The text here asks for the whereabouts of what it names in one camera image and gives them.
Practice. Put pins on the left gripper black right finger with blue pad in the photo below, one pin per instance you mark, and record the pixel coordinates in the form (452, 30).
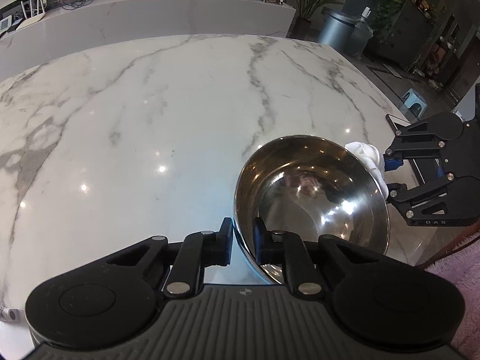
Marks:
(378, 301)

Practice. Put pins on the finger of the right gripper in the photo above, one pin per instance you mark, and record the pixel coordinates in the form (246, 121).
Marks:
(448, 201)
(419, 140)

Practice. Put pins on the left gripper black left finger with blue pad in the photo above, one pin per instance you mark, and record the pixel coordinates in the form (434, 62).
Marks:
(115, 298)

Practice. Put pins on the white cleaning cloth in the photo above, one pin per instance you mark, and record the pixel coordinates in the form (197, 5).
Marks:
(373, 160)

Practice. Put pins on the stainless steel bowl blue outside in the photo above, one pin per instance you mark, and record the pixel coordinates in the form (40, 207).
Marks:
(310, 186)

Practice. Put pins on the light blue plastic stool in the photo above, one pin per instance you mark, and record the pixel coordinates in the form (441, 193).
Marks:
(414, 102)

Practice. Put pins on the dark cabinet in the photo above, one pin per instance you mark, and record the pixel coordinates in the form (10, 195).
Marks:
(442, 44)

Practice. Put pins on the clear water jug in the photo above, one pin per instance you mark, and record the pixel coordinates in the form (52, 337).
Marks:
(361, 34)

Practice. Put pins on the grey metal trash bin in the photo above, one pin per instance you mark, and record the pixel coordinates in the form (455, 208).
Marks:
(338, 30)

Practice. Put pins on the white wifi router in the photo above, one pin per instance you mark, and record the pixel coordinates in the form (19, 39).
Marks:
(36, 13)

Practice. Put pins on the small white display device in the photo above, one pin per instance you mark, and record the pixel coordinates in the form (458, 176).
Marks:
(5, 24)

